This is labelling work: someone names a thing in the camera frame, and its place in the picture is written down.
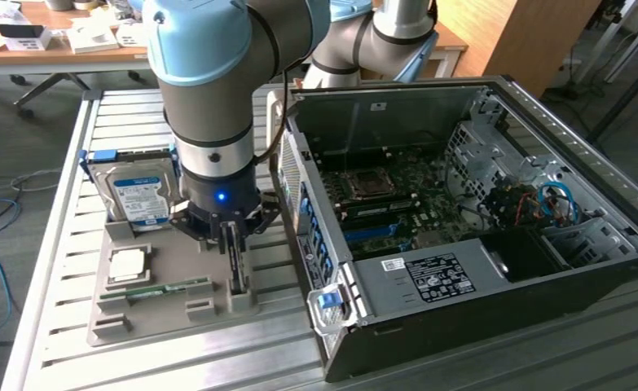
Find green RAM stick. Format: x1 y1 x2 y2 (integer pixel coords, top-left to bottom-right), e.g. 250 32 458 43
99 279 211 302

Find CPU socket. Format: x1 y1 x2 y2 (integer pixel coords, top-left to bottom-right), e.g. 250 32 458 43
345 169 399 203

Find blue case latch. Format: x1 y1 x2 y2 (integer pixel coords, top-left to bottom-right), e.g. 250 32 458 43
315 287 343 311

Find green motherboard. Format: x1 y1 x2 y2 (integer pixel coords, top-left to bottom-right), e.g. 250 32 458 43
318 146 494 261

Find red orange wires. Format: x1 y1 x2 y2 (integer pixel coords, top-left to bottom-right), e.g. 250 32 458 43
517 193 552 223

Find grey disk bay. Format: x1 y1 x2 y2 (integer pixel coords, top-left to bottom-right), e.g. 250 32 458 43
541 217 638 270

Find black camera cable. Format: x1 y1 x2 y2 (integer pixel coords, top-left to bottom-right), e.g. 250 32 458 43
251 48 298 166

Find wooden desk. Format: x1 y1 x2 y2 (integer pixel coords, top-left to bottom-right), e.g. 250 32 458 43
0 0 470 89

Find grey parts rack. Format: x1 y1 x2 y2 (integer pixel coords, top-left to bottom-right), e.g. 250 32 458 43
87 217 260 348

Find silver CPU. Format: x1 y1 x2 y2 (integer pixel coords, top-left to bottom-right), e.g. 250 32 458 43
107 248 147 282

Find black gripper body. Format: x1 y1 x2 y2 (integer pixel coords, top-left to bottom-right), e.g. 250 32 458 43
179 165 264 226

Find blue wire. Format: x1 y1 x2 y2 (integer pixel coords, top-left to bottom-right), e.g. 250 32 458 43
536 182 582 227

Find white floor cable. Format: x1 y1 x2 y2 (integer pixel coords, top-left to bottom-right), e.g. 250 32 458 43
0 169 62 192

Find blue expansion slot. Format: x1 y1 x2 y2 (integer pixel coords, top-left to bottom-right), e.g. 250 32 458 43
343 222 402 242

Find small white box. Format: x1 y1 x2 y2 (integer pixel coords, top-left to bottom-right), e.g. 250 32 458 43
115 22 152 48

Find black plastic shroud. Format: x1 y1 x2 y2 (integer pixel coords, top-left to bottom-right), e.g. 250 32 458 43
479 228 574 284

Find open black PC case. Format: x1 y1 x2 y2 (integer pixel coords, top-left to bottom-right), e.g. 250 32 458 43
266 74 638 384

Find hard disk with blue bracket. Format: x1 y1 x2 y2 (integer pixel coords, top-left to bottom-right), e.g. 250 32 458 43
79 143 183 233

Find white box black lid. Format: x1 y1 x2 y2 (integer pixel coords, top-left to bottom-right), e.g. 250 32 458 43
0 24 54 52

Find graphics card with metal bracket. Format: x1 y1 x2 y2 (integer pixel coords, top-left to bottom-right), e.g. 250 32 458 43
224 222 250 295

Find white box round insert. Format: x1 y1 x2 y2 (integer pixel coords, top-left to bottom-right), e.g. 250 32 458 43
67 24 120 55

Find grey power supply unit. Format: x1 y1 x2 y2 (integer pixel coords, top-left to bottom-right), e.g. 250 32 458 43
350 238 513 321

